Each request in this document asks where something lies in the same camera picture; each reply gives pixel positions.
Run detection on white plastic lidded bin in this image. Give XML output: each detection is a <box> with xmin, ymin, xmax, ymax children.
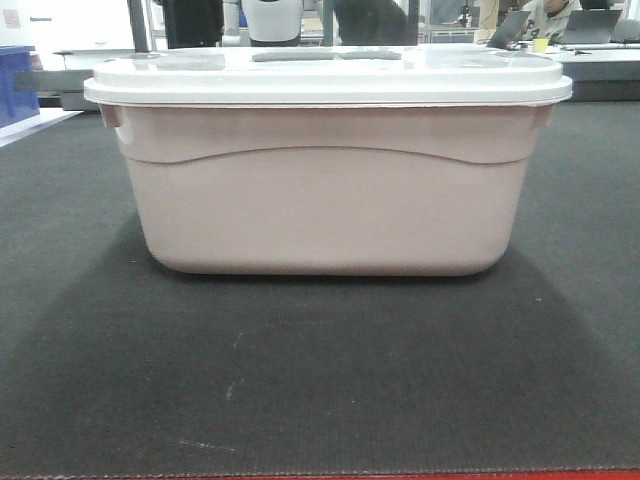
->
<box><xmin>84</xmin><ymin>44</ymin><xmax>573</xmax><ymax>276</ymax></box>

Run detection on person in black clothes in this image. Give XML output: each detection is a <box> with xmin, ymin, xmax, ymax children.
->
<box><xmin>333</xmin><ymin>0</ymin><xmax>416</xmax><ymax>46</ymax></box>

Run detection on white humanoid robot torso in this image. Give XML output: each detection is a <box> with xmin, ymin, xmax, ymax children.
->
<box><xmin>221</xmin><ymin>0</ymin><xmax>304</xmax><ymax>47</ymax></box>

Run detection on dark grey floor mat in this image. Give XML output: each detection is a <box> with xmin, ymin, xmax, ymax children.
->
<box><xmin>1</xmin><ymin>102</ymin><xmax>639</xmax><ymax>479</ymax></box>

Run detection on open grey laptop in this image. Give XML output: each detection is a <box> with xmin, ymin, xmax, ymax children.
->
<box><xmin>486</xmin><ymin>10</ymin><xmax>530</xmax><ymax>49</ymax></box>

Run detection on yellow cup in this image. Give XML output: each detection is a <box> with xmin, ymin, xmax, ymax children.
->
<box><xmin>532</xmin><ymin>38</ymin><xmax>549</xmax><ymax>53</ymax></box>

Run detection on seated person in hoodie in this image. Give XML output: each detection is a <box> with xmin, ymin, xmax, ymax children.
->
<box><xmin>521</xmin><ymin>0</ymin><xmax>582</xmax><ymax>45</ymax></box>

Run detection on white desk in background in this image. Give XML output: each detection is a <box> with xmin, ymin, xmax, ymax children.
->
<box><xmin>514</xmin><ymin>42</ymin><xmax>640</xmax><ymax>103</ymax></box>

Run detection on blue crate at left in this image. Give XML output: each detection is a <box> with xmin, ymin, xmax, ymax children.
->
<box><xmin>1</xmin><ymin>45</ymin><xmax>40</xmax><ymax>128</ymax></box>

